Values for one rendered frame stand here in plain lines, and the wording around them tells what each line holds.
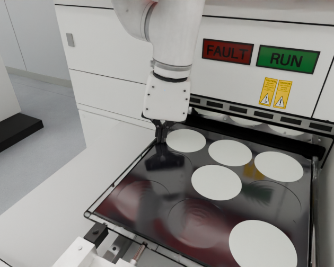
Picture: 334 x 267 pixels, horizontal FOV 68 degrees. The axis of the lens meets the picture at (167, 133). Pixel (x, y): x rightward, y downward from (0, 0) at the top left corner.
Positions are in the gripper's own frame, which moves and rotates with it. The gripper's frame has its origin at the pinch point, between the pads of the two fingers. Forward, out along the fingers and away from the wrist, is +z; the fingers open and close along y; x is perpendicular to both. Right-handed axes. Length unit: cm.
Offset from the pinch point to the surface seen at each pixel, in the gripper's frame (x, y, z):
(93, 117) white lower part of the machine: 29.0, -23.7, 15.8
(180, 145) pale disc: -2.4, 4.9, 1.4
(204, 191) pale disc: -17.4, 8.8, 1.0
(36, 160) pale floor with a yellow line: 101, -86, 105
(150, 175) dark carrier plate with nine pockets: -12.8, -1.8, 2.6
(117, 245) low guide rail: -25.4, -6.7, 8.2
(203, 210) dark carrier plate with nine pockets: -21.9, 7.9, 1.2
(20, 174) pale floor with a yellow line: 86, -91, 106
